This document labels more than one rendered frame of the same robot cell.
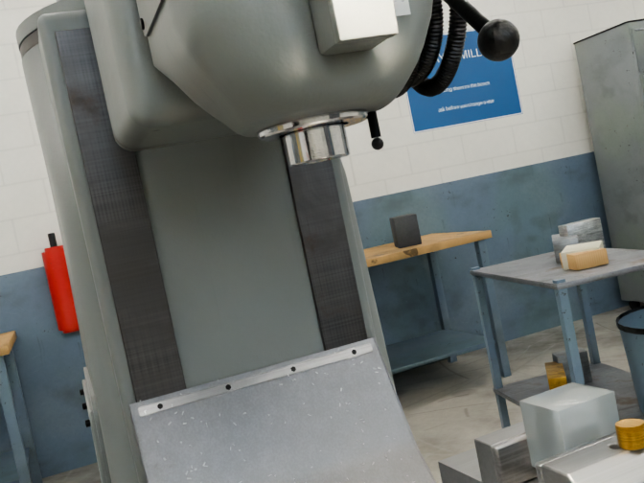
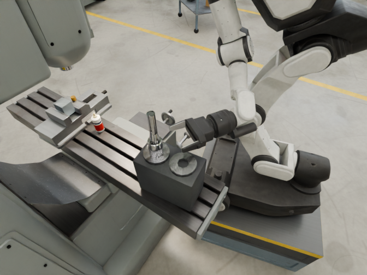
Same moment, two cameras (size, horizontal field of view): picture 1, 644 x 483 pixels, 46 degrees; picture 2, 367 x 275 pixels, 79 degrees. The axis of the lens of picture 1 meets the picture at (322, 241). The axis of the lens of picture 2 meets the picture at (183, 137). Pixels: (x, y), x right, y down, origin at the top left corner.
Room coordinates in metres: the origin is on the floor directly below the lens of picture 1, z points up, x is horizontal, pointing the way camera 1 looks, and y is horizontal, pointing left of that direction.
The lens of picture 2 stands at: (0.69, 0.78, 1.70)
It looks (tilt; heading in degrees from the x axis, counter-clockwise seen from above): 49 degrees down; 232
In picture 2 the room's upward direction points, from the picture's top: straight up
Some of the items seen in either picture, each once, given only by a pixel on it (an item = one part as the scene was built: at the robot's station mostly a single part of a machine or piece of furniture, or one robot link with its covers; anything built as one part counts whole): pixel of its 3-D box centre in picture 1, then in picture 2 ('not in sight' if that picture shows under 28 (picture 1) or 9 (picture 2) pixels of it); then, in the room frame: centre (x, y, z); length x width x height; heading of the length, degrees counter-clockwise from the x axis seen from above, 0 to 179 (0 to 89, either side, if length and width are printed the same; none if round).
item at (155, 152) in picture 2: not in sight; (155, 147); (0.48, 0.36, 1.13); 0.05 x 0.05 x 0.05
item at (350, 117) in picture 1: (312, 125); not in sight; (0.59, -0.01, 1.31); 0.09 x 0.09 x 0.01
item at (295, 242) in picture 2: not in sight; (249, 196); (-0.14, 0.48, 0.20); 0.78 x 0.68 x 0.40; 124
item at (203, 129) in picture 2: not in sight; (207, 128); (0.30, 0.40, 1.13); 0.13 x 0.12 x 0.10; 77
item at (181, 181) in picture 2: not in sight; (170, 173); (0.46, 0.41, 1.00); 0.22 x 0.12 x 0.20; 115
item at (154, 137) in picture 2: not in sight; (152, 127); (0.48, 0.36, 1.22); 0.03 x 0.03 x 0.11
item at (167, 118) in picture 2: not in sight; (165, 121); (0.11, -0.17, 0.60); 0.16 x 0.12 x 0.12; 19
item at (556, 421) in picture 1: (572, 429); (64, 107); (0.64, -0.18, 1.01); 0.06 x 0.05 x 0.06; 112
